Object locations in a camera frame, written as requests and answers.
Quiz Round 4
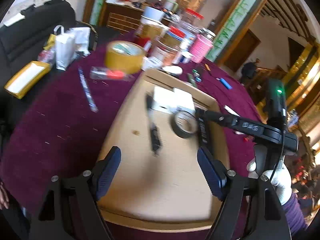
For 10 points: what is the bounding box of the small white charger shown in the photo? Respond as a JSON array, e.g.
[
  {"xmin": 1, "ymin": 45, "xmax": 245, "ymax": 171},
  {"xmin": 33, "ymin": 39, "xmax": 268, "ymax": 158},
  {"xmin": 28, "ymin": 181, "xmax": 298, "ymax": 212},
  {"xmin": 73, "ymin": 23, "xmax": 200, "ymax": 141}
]
[{"xmin": 171, "ymin": 88, "xmax": 196, "ymax": 114}]

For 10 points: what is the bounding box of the wooden stair railing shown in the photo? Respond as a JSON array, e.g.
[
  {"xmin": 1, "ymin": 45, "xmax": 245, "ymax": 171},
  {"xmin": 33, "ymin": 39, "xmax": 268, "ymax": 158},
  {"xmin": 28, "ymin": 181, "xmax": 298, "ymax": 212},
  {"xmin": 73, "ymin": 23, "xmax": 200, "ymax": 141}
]
[{"xmin": 255, "ymin": 66, "xmax": 288, "ymax": 100}]

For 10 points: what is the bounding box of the white bucket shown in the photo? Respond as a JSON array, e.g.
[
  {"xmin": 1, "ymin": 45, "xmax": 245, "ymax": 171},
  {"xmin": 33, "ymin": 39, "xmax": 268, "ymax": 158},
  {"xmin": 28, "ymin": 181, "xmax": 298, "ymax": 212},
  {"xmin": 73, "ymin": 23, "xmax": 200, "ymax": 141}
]
[{"xmin": 143, "ymin": 6, "xmax": 163, "ymax": 23}]

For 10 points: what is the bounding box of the person's right hand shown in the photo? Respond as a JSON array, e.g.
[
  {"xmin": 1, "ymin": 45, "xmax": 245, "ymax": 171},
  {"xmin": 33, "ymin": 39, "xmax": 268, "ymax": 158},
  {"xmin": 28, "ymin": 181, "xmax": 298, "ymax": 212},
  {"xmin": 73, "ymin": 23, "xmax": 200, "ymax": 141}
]
[{"xmin": 246, "ymin": 157, "xmax": 293, "ymax": 205}]

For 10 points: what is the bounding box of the person's right forearm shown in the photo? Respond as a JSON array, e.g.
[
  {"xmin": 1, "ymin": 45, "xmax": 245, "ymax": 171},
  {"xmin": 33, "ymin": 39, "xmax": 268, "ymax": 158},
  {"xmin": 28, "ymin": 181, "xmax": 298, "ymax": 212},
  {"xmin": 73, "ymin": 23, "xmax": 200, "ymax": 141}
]
[{"xmin": 281, "ymin": 192, "xmax": 309, "ymax": 240}]

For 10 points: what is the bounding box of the clear packet with red item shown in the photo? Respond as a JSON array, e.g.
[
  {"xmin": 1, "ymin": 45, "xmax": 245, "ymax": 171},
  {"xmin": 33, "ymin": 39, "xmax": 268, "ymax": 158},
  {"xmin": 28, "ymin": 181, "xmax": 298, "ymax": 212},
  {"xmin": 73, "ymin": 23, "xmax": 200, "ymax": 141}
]
[{"xmin": 89, "ymin": 66, "xmax": 133, "ymax": 82}]

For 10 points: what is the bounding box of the small white and blue box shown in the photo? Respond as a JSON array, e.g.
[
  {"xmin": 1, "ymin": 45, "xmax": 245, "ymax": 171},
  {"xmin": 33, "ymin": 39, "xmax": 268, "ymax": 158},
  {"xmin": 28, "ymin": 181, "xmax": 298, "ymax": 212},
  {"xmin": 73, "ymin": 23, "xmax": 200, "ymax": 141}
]
[{"xmin": 179, "ymin": 51, "xmax": 193, "ymax": 64}]

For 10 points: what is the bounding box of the shallow cardboard box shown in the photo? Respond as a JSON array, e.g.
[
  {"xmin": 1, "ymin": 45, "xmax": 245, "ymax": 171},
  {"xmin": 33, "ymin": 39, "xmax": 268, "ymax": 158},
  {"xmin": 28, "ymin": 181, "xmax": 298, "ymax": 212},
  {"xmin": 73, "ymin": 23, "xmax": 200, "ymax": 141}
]
[{"xmin": 96, "ymin": 69, "xmax": 230, "ymax": 232}]

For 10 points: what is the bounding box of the black leather sofa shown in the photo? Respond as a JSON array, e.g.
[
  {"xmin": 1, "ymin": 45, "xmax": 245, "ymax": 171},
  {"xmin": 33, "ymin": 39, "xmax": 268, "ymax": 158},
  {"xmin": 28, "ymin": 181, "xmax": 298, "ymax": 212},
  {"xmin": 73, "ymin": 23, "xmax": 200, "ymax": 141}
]
[{"xmin": 0, "ymin": 0, "xmax": 98, "ymax": 70}]

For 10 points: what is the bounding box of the clear jar with red lid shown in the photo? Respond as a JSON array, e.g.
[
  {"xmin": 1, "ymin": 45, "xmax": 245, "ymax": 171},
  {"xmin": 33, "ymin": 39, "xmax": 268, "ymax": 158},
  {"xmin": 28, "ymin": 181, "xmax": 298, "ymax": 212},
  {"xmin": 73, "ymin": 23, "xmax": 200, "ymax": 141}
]
[{"xmin": 180, "ymin": 8, "xmax": 204, "ymax": 30}]

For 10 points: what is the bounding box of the wooden cabinet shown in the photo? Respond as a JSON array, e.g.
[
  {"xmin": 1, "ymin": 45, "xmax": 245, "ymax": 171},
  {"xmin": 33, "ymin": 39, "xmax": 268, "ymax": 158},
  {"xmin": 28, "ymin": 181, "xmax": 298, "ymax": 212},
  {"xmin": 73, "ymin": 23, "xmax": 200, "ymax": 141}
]
[{"xmin": 105, "ymin": 0, "xmax": 145, "ymax": 34}]

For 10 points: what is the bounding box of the pink knitted bottle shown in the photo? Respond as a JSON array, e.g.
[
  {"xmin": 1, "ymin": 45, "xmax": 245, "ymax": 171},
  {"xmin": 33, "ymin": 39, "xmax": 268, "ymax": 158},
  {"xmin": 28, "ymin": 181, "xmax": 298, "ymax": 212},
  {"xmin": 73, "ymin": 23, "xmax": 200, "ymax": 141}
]
[{"xmin": 189, "ymin": 29, "xmax": 216, "ymax": 64}]

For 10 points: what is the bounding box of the wooden door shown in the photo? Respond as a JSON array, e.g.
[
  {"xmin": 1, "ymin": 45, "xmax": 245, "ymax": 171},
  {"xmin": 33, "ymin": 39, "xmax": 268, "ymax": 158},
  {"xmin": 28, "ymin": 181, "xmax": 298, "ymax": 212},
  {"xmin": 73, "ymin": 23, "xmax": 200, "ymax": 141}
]
[{"xmin": 222, "ymin": 29, "xmax": 262, "ymax": 72}]

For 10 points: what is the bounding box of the yellow tape roll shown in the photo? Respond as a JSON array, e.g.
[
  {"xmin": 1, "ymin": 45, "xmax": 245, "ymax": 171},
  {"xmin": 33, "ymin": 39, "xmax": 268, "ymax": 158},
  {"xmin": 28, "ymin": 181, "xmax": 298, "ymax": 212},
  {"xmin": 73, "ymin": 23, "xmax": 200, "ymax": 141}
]
[{"xmin": 104, "ymin": 40, "xmax": 148, "ymax": 75}]

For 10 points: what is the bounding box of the striped pen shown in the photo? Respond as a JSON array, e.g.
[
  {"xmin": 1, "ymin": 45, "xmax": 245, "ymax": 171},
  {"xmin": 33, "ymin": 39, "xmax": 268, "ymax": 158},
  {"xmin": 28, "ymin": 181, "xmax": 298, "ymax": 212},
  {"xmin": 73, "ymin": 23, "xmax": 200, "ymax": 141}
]
[{"xmin": 77, "ymin": 66, "xmax": 98, "ymax": 113}]

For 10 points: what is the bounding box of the white plastic bag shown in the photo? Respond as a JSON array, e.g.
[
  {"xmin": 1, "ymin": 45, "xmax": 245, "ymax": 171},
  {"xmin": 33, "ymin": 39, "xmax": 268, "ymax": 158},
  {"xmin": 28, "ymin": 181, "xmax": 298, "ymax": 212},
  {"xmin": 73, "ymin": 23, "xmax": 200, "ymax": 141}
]
[{"xmin": 70, "ymin": 26, "xmax": 92, "ymax": 57}]

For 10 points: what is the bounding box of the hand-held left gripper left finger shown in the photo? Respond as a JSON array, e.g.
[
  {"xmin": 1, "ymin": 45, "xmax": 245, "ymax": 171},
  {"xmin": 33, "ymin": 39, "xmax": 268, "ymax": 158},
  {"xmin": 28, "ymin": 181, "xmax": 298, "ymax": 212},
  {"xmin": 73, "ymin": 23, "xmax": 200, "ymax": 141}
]
[{"xmin": 29, "ymin": 146, "xmax": 122, "ymax": 240}]

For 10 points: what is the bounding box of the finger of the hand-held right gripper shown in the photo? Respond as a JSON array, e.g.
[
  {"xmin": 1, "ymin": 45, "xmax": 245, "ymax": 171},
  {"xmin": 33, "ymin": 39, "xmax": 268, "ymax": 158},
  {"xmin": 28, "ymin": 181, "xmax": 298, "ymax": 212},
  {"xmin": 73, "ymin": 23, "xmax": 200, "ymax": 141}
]
[{"xmin": 204, "ymin": 110, "xmax": 267, "ymax": 141}]

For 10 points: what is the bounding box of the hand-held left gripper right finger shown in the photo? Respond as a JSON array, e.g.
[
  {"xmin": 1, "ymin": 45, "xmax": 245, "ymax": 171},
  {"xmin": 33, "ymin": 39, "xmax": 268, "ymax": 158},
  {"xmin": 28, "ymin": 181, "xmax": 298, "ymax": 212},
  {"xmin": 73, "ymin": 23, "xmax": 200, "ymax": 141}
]
[{"xmin": 197, "ymin": 147, "xmax": 292, "ymax": 240}]

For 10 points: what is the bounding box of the dark tape roll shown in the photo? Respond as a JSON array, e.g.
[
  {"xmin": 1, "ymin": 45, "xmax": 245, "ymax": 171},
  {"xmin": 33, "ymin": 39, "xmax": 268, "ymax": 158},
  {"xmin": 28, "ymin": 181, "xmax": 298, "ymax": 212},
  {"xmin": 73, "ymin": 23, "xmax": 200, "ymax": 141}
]
[{"xmin": 171, "ymin": 110, "xmax": 198, "ymax": 138}]

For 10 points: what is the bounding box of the white paper bag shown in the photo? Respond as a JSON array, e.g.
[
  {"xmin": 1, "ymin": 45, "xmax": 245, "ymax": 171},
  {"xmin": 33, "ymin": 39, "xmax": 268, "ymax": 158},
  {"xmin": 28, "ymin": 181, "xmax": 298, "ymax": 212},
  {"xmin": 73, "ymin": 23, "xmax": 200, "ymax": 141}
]
[{"xmin": 54, "ymin": 25, "xmax": 77, "ymax": 70}]

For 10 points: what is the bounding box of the bamboo painted panel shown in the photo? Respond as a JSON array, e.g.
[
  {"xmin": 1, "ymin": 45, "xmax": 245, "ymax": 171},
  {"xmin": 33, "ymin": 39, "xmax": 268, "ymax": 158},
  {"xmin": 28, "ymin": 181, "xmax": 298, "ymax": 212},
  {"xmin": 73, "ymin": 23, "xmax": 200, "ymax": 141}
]
[{"xmin": 206, "ymin": 0, "xmax": 263, "ymax": 62}]

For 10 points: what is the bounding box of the yellow flat box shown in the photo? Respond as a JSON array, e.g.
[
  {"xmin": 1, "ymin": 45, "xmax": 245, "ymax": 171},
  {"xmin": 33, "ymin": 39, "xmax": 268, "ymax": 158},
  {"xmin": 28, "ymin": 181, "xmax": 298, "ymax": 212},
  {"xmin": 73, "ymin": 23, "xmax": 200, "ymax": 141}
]
[{"xmin": 4, "ymin": 60, "xmax": 50, "ymax": 100}]

